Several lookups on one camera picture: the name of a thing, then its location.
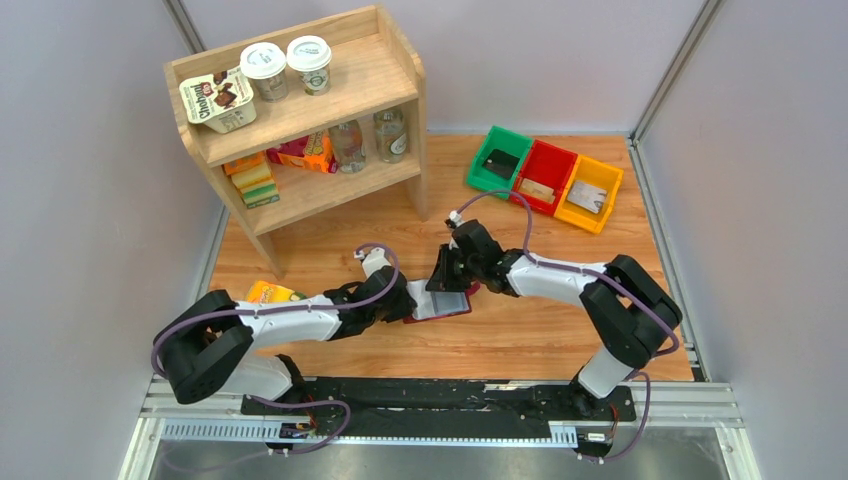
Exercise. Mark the tan card in red bin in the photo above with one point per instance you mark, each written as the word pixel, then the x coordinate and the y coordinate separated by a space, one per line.
pixel 535 190

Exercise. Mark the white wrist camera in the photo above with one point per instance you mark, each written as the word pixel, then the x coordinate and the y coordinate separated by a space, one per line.
pixel 454 220
pixel 372 260

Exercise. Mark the silver card in yellow bin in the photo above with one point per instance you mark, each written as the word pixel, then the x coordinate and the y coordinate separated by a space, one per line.
pixel 587 196

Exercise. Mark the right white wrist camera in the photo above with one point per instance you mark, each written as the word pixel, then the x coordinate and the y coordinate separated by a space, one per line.
pixel 454 220

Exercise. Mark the glass bottle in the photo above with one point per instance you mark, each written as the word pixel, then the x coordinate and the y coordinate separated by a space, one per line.
pixel 348 147
pixel 390 134

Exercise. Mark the red leather card holder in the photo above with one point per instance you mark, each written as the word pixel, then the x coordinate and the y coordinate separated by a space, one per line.
pixel 437 305

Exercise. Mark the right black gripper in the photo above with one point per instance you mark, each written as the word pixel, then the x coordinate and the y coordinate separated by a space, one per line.
pixel 448 270

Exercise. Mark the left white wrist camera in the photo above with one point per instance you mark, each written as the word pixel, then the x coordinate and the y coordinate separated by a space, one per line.
pixel 372 260

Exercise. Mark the yellow plastic bin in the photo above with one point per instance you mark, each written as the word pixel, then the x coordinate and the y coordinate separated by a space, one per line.
pixel 597 173

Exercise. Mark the right glass bottle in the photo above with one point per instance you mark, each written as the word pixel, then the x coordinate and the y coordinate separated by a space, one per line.
pixel 390 134

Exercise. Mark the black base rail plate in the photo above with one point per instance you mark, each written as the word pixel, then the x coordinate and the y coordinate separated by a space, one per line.
pixel 450 409

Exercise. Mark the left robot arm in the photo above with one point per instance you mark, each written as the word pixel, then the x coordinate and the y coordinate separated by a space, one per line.
pixel 212 346

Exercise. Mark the wooden two-tier shelf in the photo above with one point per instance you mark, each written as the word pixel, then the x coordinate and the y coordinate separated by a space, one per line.
pixel 374 67

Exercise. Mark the stacked yellow green sponges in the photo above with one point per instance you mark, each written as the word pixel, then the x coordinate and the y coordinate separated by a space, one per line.
pixel 254 180

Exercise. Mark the orange pink snack box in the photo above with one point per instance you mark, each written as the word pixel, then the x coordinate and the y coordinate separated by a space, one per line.
pixel 313 152

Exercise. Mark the right white-lidded coffee cup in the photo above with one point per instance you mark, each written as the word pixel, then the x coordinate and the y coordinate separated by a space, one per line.
pixel 310 57

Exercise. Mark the Chobani yogurt cup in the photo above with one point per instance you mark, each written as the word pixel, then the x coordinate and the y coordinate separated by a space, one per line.
pixel 222 101

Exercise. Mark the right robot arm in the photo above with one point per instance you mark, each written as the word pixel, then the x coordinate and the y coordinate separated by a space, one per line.
pixel 631 313

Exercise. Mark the green plastic bin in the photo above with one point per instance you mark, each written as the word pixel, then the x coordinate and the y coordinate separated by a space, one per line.
pixel 497 138

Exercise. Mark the orange green small box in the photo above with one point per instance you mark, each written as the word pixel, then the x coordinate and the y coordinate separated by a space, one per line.
pixel 263 292

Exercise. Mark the white-lidded coffee cup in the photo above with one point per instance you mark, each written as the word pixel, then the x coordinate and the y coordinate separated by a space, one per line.
pixel 310 57
pixel 264 64

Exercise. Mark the left white-lidded coffee cup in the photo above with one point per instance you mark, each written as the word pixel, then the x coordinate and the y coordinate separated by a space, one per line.
pixel 264 64

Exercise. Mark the red plastic bin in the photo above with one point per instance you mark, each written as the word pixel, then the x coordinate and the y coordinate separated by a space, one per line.
pixel 550 165

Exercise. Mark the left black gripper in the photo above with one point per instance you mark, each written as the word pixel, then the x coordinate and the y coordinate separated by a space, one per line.
pixel 403 302

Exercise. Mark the left glass bottle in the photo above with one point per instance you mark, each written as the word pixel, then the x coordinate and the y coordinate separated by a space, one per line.
pixel 348 147

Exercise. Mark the black card in green bin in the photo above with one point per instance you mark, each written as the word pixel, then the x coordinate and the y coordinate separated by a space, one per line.
pixel 501 163

